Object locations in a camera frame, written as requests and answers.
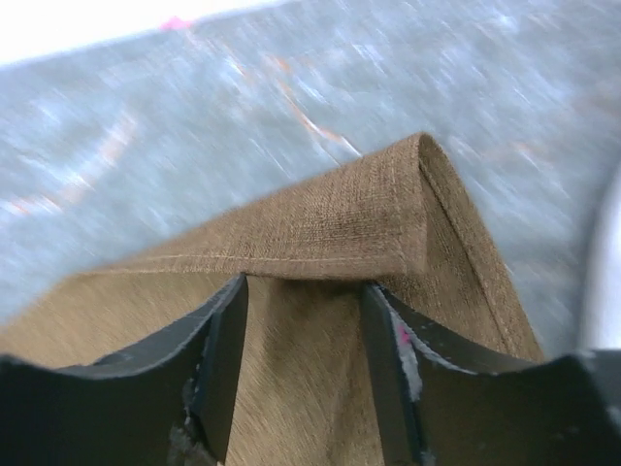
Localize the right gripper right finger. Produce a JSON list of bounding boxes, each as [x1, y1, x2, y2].
[[361, 283, 620, 465]]

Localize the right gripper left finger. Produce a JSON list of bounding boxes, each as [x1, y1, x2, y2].
[[1, 275, 248, 465]]

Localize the brown cloth napkin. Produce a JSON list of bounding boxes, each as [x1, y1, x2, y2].
[[1, 133, 542, 465]]

